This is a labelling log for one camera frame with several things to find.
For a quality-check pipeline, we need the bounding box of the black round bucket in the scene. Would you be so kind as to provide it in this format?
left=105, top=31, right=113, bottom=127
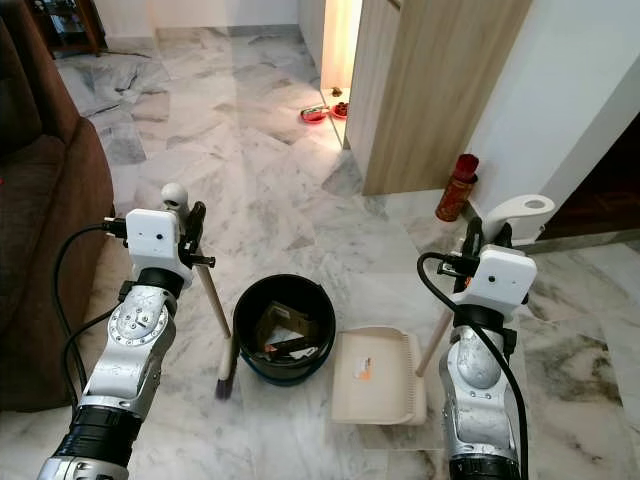
left=232, top=274, right=338, bottom=387

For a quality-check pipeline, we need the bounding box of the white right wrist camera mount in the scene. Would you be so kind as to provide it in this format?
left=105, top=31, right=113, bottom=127
left=464, top=244, right=539, bottom=314

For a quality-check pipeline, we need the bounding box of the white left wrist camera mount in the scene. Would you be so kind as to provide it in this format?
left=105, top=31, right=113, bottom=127
left=124, top=208, right=194, bottom=289

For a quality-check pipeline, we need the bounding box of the dark wooden furniture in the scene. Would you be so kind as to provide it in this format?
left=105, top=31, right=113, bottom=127
left=28, top=0, right=107, bottom=58

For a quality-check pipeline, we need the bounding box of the dark brown sofa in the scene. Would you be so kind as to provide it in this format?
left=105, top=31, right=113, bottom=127
left=0, top=0, right=114, bottom=413

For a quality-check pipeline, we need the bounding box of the brown cardboard box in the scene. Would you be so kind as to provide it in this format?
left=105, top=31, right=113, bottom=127
left=254, top=299, right=307, bottom=347

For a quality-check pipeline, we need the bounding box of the wooden handled broom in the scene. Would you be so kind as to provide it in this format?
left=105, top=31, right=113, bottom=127
left=162, top=183, right=241, bottom=401

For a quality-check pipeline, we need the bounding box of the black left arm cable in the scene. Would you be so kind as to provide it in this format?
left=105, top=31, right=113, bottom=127
left=53, top=221, right=131, bottom=403

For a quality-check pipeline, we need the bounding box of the red cylindrical canister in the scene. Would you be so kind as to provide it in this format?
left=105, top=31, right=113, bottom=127
left=435, top=152, right=480, bottom=224

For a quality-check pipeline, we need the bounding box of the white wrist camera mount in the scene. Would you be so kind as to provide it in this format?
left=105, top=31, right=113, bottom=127
left=124, top=208, right=194, bottom=289
left=464, top=244, right=539, bottom=314

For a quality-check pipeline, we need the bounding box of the beige long handled dustpan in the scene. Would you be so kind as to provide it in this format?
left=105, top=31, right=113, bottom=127
left=330, top=194, right=557, bottom=428

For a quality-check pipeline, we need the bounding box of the light wooden cabinet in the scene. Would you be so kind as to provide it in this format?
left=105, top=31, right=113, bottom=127
left=344, top=0, right=532, bottom=197

